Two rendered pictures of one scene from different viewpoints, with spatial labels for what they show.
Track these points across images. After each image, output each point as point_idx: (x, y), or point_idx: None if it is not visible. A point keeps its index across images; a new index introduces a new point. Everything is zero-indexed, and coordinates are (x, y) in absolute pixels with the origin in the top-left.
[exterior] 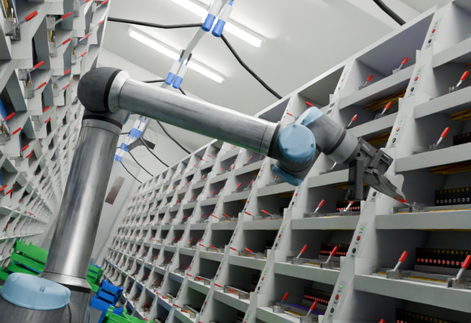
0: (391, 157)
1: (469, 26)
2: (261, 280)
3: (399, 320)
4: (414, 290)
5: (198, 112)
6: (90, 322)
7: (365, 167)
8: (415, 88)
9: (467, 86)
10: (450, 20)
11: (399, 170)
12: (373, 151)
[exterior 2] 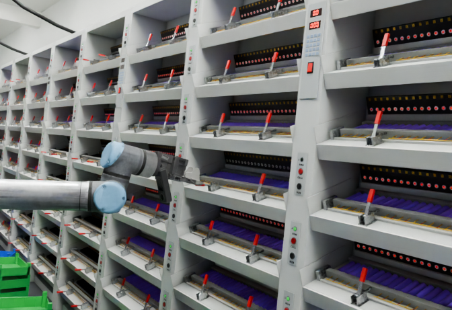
0: (185, 134)
1: (223, 0)
2: (104, 225)
3: None
4: (224, 259)
5: (14, 196)
6: None
7: (168, 173)
8: (191, 68)
9: (231, 54)
10: (207, 0)
11: (194, 146)
12: (171, 159)
